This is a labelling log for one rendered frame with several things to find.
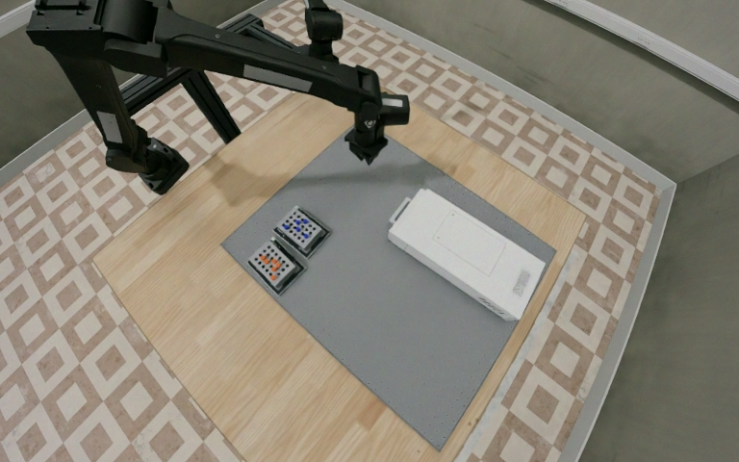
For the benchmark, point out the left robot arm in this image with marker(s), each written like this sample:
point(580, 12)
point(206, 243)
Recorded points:
point(322, 23)

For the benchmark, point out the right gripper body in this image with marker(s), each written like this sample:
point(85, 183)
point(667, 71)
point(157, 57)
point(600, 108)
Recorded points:
point(363, 142)

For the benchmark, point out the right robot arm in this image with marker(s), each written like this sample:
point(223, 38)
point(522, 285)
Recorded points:
point(78, 32)

